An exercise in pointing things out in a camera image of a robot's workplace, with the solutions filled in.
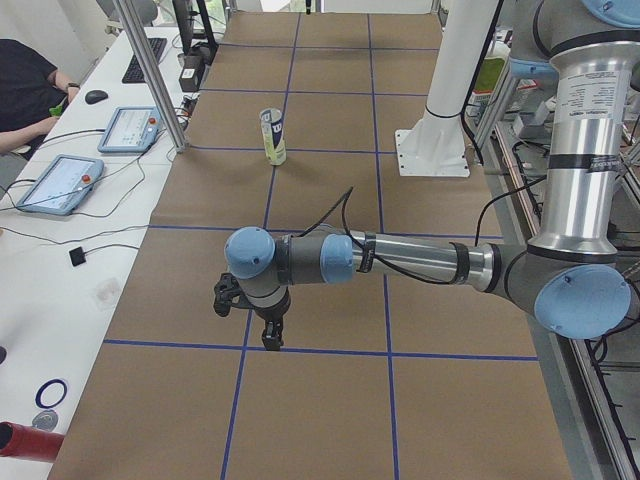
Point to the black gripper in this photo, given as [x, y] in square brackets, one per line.
[271, 314]

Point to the brown paper table mat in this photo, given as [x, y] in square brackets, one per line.
[379, 377]

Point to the small black square device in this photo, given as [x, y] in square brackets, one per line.
[77, 256]

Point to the grey tape roll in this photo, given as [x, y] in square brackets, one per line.
[45, 420]

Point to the far blue teach pendant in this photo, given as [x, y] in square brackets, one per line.
[131, 130]

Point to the blue teach pendant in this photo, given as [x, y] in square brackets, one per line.
[131, 130]
[63, 186]

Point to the near blue teach pendant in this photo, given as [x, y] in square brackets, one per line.
[63, 186]

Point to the red cylinder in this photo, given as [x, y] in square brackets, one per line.
[29, 443]

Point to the black box with label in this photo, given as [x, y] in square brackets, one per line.
[192, 72]

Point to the black monitor stand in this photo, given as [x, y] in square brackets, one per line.
[185, 15]

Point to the black computer mouse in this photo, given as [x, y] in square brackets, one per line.
[93, 97]

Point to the person in black shirt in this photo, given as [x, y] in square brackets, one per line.
[31, 87]

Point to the grey aluminium frame post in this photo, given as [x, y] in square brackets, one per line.
[149, 65]

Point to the aluminium side rack frame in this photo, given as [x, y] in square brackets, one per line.
[568, 277]

